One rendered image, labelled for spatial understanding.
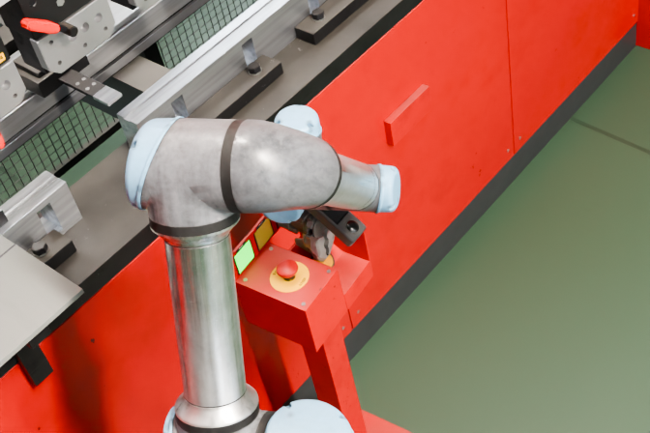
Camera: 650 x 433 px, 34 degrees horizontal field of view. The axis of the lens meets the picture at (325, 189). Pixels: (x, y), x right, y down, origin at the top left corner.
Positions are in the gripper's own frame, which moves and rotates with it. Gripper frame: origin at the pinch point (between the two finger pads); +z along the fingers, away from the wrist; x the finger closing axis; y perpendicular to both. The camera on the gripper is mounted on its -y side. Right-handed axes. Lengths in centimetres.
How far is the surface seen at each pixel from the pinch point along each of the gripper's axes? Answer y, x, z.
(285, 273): 0.6, 11.1, -7.3
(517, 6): 9, -102, 16
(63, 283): 21, 40, -25
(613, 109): -9, -136, 73
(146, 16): 60, -26, -17
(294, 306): -3.5, 15.0, -4.7
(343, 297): -6.6, 4.7, 2.8
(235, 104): 29.4, -15.1, -13.6
